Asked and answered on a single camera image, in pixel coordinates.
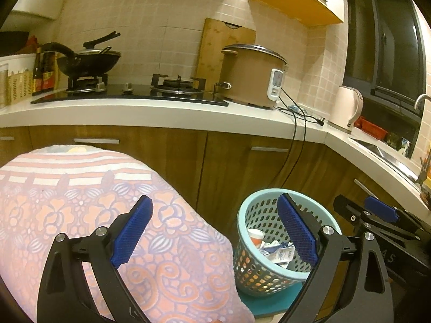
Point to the dark sauce bottle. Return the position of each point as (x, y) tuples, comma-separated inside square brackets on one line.
[(37, 74), (49, 72)]

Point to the beige slotted holder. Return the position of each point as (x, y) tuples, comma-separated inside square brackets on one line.
[(22, 87)]

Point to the wooden kitchen cabinet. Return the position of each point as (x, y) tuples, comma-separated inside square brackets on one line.
[(175, 165)]

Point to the light blue plastic basket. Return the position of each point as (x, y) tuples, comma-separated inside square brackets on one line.
[(262, 208)]

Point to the wooden cutting board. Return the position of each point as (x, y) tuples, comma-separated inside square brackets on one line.
[(215, 37)]

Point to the black wok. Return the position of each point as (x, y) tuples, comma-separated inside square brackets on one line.
[(87, 65)]

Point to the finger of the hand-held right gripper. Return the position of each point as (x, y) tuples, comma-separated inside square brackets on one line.
[(380, 208), (348, 210)]

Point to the steel sink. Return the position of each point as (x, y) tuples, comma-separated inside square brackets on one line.
[(387, 158)]

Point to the dark window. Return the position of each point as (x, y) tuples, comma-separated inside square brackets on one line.
[(384, 40)]

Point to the white electric kettle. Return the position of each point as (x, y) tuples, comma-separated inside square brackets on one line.
[(345, 107)]

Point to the white blue carton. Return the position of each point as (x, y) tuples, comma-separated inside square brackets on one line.
[(279, 254)]

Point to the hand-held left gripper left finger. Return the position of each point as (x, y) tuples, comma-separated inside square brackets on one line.
[(133, 232)]

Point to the white paper cup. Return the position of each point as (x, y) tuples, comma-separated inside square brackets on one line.
[(256, 235)]

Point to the white round container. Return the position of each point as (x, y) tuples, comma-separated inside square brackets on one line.
[(18, 62)]

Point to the steel faucet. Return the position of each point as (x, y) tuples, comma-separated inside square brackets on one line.
[(422, 99)]

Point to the pink patterned cloth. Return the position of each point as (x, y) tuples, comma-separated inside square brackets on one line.
[(67, 208)]

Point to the white hob knob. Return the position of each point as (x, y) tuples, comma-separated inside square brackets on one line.
[(100, 87), (128, 87)]

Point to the red dish rack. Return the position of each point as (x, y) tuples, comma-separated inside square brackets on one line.
[(370, 128)]

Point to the black gas hob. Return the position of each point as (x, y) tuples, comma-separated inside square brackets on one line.
[(134, 97)]

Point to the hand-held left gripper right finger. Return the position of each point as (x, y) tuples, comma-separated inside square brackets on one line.
[(298, 232)]

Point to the brown rice cooker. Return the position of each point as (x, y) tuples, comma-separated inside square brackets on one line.
[(249, 74)]

